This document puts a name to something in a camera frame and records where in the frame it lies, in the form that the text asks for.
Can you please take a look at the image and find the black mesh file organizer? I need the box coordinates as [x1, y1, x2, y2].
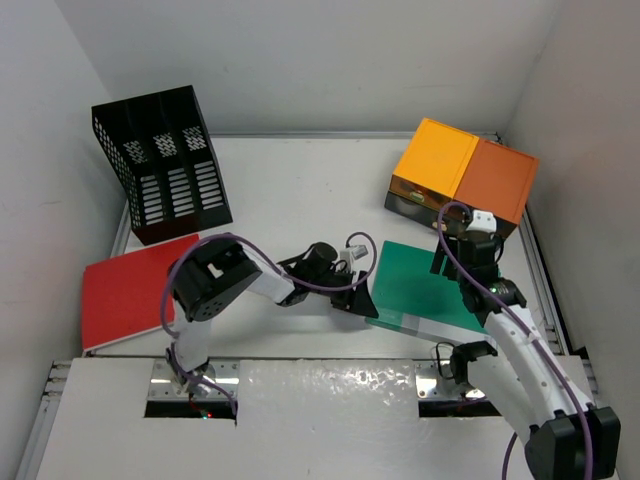
[91, 85, 233, 246]

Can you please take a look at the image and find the purple cable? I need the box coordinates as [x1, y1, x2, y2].
[437, 202, 596, 480]
[162, 231, 378, 416]

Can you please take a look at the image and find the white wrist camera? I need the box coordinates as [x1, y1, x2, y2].
[466, 209, 497, 234]
[339, 245, 368, 268]

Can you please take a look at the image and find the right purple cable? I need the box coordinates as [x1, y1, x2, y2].
[437, 202, 596, 480]

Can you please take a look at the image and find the left metal arm base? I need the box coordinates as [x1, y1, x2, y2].
[147, 359, 240, 402]

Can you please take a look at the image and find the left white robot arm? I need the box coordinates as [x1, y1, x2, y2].
[160, 233, 379, 399]

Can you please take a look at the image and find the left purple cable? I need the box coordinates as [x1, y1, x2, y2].
[162, 231, 378, 416]

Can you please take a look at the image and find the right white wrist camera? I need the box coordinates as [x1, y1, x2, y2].
[466, 209, 497, 234]

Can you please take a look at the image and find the green notebook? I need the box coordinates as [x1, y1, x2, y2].
[366, 241, 495, 345]

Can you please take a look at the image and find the red notebook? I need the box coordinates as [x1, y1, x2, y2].
[81, 234, 199, 353]

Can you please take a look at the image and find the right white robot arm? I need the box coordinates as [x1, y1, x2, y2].
[431, 231, 621, 479]

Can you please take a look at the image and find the right metal arm base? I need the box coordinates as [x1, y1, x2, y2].
[414, 359, 487, 402]

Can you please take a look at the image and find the yellow drawer box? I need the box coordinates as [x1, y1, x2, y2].
[389, 118, 480, 210]

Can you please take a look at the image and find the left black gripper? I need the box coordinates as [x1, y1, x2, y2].
[308, 268, 376, 319]

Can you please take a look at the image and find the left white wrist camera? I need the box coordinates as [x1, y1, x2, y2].
[339, 245, 368, 268]

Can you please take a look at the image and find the orange drawer box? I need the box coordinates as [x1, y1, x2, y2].
[454, 139, 539, 238]

